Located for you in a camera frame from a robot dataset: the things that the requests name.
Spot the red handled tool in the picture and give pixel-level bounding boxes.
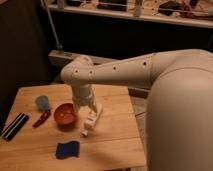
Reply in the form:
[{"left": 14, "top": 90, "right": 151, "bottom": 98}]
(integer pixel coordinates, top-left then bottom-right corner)
[{"left": 33, "top": 110, "right": 51, "bottom": 128}]

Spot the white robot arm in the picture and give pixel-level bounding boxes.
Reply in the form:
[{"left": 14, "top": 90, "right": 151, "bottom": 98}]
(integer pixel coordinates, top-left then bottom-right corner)
[{"left": 61, "top": 49, "right": 213, "bottom": 171}]

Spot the wooden table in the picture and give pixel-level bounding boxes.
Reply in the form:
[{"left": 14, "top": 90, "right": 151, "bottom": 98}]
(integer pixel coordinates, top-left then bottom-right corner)
[{"left": 0, "top": 84, "right": 146, "bottom": 171}]

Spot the metal pole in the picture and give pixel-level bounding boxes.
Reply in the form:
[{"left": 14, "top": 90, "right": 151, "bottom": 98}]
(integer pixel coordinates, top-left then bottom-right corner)
[{"left": 43, "top": 0, "right": 63, "bottom": 51}]

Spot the red bowl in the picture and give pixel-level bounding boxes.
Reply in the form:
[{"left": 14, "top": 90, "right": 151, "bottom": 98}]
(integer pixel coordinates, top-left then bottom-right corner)
[{"left": 54, "top": 103, "right": 77, "bottom": 126}]

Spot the white remote control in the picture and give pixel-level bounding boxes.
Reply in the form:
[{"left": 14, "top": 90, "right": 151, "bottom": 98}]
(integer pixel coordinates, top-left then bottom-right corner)
[{"left": 81, "top": 103, "right": 103, "bottom": 137}]

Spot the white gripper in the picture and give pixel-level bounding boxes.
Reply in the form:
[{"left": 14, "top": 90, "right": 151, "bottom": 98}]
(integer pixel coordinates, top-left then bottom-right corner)
[{"left": 72, "top": 84, "right": 97, "bottom": 114}]

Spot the blue ceramic cup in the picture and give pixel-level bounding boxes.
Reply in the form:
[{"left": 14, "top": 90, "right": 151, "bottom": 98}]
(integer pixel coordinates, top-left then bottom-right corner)
[{"left": 36, "top": 95, "right": 50, "bottom": 111}]

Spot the white shelf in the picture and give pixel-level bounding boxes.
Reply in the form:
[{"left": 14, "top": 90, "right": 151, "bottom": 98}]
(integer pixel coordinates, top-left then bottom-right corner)
[{"left": 43, "top": 0, "right": 213, "bottom": 29}]

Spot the blue cloth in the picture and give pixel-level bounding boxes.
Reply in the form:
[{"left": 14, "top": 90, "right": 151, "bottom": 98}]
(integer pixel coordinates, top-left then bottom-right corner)
[{"left": 55, "top": 141, "right": 80, "bottom": 159}]

